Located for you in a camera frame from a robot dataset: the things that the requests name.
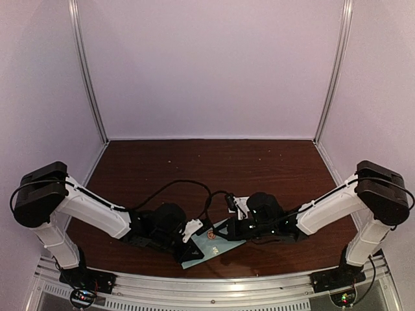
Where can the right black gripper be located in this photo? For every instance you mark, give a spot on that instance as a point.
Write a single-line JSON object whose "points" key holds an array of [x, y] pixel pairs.
{"points": [[233, 233]]}

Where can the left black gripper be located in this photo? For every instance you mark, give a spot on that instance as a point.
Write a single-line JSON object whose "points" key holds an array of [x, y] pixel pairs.
{"points": [[185, 256]]}

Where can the round copper wax seal sticker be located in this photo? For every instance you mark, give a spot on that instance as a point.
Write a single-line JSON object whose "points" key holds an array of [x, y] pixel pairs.
{"points": [[211, 235]]}

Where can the light blue envelope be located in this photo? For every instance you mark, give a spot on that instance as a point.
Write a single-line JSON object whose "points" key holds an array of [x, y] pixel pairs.
{"points": [[210, 248]]}

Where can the white seal sticker sheet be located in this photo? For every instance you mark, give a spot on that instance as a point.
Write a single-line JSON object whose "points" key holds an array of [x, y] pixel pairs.
{"points": [[236, 204]]}

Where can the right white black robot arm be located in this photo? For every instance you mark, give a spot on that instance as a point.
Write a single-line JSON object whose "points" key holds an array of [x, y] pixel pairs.
{"points": [[375, 188]]}

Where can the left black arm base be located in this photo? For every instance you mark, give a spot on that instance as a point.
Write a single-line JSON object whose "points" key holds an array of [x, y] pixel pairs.
{"points": [[87, 279]]}

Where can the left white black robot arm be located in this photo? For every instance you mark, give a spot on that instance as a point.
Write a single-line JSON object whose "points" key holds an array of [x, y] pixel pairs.
{"points": [[50, 190]]}

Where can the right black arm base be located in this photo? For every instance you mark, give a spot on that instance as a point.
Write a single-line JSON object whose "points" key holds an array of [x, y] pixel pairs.
{"points": [[342, 276]]}

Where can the left round circuit board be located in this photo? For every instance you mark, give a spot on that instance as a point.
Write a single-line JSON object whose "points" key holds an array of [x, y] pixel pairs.
{"points": [[81, 298]]}

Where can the round circuit board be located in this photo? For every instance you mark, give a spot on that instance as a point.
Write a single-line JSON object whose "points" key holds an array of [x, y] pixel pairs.
{"points": [[343, 298], [81, 298]]}

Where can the right round circuit board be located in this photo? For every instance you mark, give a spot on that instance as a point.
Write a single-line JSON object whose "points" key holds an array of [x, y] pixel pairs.
{"points": [[343, 298]]}

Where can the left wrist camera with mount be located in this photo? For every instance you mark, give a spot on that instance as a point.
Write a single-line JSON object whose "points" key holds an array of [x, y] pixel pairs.
{"points": [[190, 228]]}

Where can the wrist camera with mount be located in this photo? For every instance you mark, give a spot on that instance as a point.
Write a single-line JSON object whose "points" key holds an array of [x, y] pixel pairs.
{"points": [[241, 216], [190, 228]]}

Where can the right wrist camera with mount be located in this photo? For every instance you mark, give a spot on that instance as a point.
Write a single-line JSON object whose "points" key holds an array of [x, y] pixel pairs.
{"points": [[241, 216]]}

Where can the front aluminium rail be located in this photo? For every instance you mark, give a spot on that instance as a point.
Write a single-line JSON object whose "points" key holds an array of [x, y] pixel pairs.
{"points": [[136, 292]]}

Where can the right aluminium frame post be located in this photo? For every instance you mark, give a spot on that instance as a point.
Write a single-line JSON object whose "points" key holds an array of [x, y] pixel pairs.
{"points": [[342, 43]]}

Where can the aluminium frame post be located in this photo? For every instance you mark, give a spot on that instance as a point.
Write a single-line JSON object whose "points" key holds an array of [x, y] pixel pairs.
{"points": [[84, 69], [342, 43]]}

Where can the left aluminium frame post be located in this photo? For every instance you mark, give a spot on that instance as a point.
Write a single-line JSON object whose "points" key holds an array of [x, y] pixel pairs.
{"points": [[84, 69]]}

